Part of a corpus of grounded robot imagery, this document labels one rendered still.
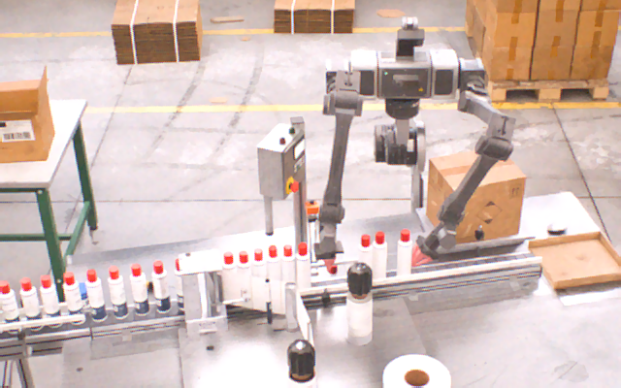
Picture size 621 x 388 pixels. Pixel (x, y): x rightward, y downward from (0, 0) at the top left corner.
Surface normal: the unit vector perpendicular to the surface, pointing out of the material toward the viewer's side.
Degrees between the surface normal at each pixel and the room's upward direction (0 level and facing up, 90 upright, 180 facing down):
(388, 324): 0
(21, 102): 89
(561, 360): 0
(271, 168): 90
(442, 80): 90
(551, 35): 92
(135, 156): 0
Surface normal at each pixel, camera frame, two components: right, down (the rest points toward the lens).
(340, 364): -0.02, -0.84
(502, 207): 0.29, 0.52
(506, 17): -0.01, 0.51
